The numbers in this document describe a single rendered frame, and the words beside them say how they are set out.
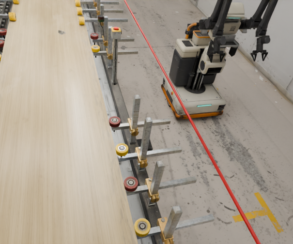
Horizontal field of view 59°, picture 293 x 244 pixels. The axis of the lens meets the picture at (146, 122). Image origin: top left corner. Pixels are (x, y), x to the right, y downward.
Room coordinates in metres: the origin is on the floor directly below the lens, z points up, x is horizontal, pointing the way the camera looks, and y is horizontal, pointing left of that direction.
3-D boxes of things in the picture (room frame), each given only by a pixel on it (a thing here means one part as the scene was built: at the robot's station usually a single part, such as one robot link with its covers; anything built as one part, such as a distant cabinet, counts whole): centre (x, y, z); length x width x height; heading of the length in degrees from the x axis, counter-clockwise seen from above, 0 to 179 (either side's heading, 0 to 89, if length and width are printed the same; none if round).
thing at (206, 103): (2.71, -0.53, 0.16); 0.67 x 0.64 x 0.25; 21
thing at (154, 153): (1.10, -0.06, 0.80); 0.43 x 0.03 x 0.04; 111
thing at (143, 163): (1.06, 0.00, 0.81); 0.14 x 0.06 x 0.05; 21
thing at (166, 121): (1.33, 0.03, 0.83); 0.43 x 0.03 x 0.04; 111
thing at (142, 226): (0.56, -0.06, 0.85); 0.08 x 0.08 x 0.11
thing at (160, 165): (0.81, -0.10, 0.87); 0.04 x 0.04 x 0.48; 21
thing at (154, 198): (0.83, -0.10, 0.81); 0.14 x 0.06 x 0.05; 21
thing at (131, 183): (0.80, 0.03, 0.85); 0.08 x 0.08 x 0.11
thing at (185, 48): (2.80, -0.49, 0.59); 0.55 x 0.34 x 0.83; 111
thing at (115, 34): (1.96, 0.35, 1.18); 0.07 x 0.07 x 0.08; 21
